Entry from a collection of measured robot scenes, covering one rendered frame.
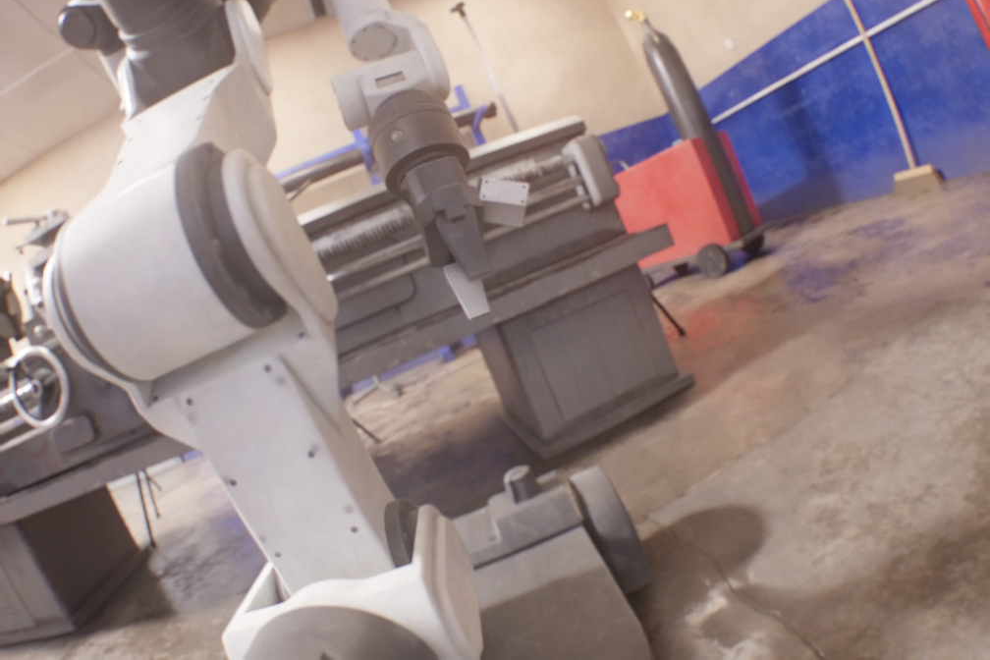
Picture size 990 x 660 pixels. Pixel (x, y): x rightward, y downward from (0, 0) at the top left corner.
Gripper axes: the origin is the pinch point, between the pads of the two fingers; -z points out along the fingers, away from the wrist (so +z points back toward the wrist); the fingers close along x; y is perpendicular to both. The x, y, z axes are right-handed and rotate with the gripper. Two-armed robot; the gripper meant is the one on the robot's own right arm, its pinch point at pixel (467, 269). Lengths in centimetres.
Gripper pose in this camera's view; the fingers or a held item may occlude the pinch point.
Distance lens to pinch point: 47.8
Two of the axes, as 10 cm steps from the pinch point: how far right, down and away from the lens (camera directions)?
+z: -3.8, -8.8, 2.9
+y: -9.3, 3.4, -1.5
